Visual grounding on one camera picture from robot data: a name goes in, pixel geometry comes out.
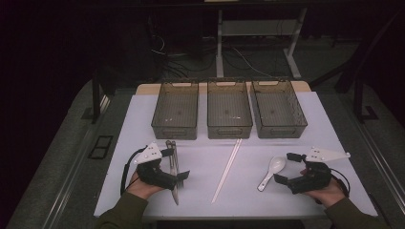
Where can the white chopstick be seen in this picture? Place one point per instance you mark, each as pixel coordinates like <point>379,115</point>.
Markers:
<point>230,165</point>
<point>224,173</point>

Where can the white ceramic spoon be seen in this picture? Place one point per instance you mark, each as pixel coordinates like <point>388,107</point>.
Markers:
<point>276,164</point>

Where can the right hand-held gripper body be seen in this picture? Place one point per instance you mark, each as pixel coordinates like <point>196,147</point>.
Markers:
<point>313,178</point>

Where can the person's right hand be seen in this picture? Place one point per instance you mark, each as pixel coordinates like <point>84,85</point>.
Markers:
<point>328,195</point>

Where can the metal table knife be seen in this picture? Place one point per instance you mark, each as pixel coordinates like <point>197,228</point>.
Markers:
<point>174,194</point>

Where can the black metal stand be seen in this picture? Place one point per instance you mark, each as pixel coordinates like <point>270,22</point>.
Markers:
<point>359,101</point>

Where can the translucent dark plastic bin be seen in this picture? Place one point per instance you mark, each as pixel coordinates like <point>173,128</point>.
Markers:
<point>176,109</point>
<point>277,108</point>
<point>229,108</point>

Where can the person's left hand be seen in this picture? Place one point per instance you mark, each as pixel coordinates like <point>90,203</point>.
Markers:
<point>143,190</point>

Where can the white metal desk frame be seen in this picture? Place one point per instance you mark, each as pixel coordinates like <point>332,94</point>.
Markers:
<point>219,47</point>

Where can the black floor outlet frame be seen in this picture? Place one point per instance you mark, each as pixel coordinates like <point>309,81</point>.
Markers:
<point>101,147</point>

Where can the metal fork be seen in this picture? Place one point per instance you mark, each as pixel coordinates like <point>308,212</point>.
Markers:
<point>180,184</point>

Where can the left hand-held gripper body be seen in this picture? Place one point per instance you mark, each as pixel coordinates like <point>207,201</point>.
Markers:
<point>154,176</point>

